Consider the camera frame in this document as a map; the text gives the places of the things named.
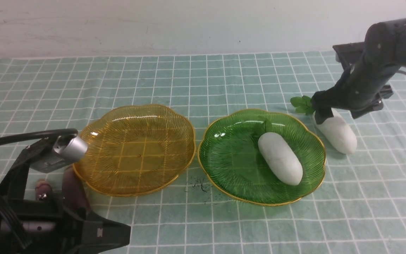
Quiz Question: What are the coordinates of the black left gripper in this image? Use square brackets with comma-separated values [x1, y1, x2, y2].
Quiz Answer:
[44, 199, 131, 254]

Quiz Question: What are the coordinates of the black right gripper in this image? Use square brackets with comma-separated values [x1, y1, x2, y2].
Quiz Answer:
[311, 42, 394, 125]

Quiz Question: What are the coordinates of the white radish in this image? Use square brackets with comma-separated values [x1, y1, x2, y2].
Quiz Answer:
[290, 96, 357, 155]
[254, 118, 303, 186]

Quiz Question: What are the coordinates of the purple eggplant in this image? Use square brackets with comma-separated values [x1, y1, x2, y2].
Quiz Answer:
[62, 166, 91, 214]
[35, 179, 53, 201]

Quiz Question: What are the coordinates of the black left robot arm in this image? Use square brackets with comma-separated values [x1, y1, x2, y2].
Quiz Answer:
[0, 195, 131, 254]

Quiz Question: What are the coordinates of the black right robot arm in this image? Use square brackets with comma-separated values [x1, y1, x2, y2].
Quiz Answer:
[311, 19, 406, 124]

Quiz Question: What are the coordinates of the green plastic plate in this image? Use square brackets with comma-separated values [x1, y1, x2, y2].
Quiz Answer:
[198, 108, 326, 206]

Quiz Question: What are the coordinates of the amber plastic plate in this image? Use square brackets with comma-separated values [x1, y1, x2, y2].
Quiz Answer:
[73, 104, 196, 197]

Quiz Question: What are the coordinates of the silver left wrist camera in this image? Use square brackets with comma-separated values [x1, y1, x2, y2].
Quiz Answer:
[29, 135, 88, 174]

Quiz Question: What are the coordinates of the black camera cable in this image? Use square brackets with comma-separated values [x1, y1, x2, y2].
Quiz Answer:
[0, 128, 79, 153]

